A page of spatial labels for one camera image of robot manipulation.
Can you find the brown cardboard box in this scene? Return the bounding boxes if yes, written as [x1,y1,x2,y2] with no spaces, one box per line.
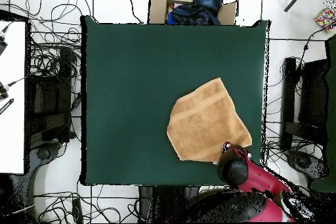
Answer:
[148,0,238,26]

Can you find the dark blue clothing pile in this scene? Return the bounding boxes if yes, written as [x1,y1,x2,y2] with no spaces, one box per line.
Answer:
[166,0,224,26]

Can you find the dark green table cloth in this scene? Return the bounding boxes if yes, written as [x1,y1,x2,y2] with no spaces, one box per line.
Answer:
[80,14,271,187]

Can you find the dark round stand base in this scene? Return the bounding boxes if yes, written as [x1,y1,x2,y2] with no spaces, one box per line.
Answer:
[285,150,329,181]

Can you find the black power strip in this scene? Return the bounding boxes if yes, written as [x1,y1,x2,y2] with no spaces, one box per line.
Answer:
[72,197,83,223]

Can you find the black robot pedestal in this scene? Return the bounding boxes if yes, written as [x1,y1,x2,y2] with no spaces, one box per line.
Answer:
[138,185,200,223]

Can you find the white side desk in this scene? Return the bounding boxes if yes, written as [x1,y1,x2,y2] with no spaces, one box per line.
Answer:
[0,20,27,175]

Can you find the black floor stand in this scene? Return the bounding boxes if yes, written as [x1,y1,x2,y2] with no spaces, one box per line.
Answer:
[280,56,329,151]
[26,46,79,143]

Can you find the green cloth on side table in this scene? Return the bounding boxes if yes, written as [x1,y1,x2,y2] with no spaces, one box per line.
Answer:
[310,34,336,193]

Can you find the tan terry towel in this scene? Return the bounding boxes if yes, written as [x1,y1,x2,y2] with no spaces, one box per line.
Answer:
[166,77,253,164]

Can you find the tangled black floor cables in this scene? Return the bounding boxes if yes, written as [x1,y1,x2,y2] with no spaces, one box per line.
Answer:
[263,118,310,190]
[7,0,91,78]
[33,190,140,223]

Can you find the colourful dotted cloth item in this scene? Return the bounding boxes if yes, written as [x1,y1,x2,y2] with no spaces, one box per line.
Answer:
[314,7,336,34]

